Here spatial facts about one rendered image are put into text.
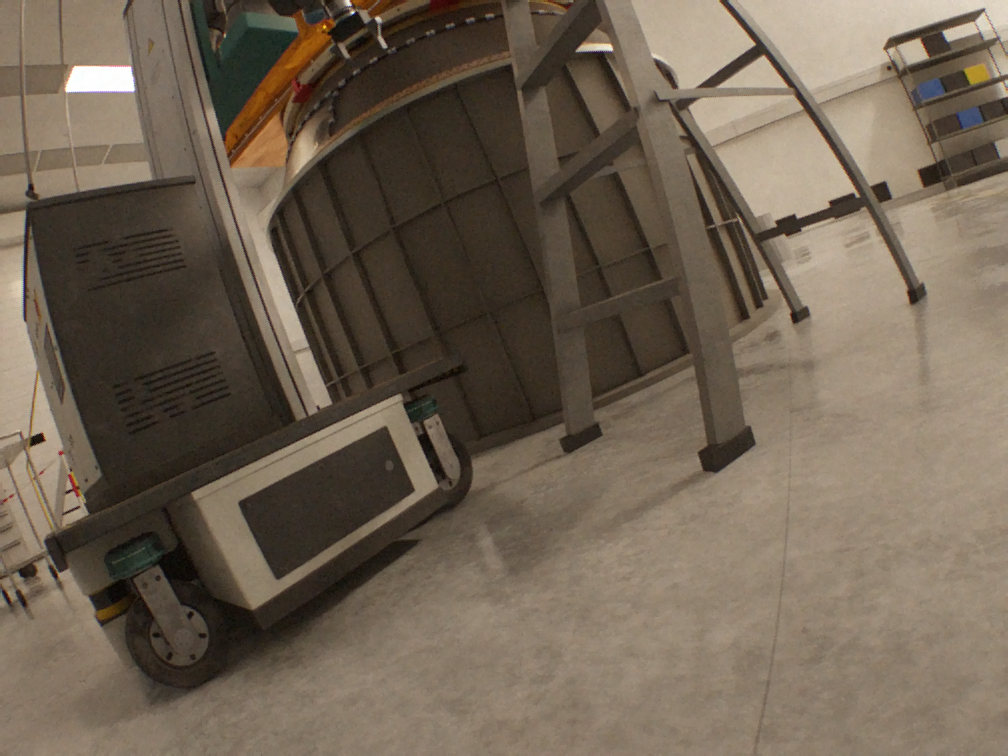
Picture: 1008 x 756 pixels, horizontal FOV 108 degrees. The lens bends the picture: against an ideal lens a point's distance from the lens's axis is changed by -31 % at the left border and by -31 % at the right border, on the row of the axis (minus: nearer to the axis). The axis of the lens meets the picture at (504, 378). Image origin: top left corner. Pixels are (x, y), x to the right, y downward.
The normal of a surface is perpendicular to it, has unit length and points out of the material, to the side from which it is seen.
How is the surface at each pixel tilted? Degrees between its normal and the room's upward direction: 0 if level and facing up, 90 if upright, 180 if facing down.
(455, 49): 62
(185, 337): 90
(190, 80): 90
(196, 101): 90
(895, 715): 0
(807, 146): 90
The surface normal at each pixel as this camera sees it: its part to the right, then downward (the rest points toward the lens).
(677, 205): 0.33, -0.11
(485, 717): -0.38, -0.92
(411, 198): -0.24, 0.19
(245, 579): 0.74, -0.25
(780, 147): -0.48, 0.28
